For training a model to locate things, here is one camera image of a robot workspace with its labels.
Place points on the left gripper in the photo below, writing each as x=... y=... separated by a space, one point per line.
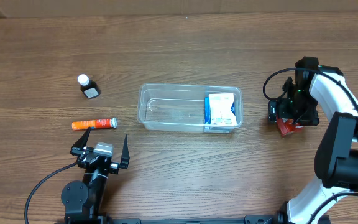
x=82 y=144

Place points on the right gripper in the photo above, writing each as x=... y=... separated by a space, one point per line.
x=312 y=116

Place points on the orange tablet tube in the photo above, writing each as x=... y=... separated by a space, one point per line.
x=94 y=124

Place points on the dark bottle white cap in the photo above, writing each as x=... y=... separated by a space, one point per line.
x=89 y=88

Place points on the white and blue box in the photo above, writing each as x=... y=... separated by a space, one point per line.
x=219 y=109

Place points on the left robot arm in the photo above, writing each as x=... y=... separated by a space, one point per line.
x=83 y=199

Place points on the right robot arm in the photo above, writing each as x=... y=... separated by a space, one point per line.
x=336 y=160

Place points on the clear plastic container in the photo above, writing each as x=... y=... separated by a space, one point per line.
x=175 y=107

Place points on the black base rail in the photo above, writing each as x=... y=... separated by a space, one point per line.
x=197 y=221

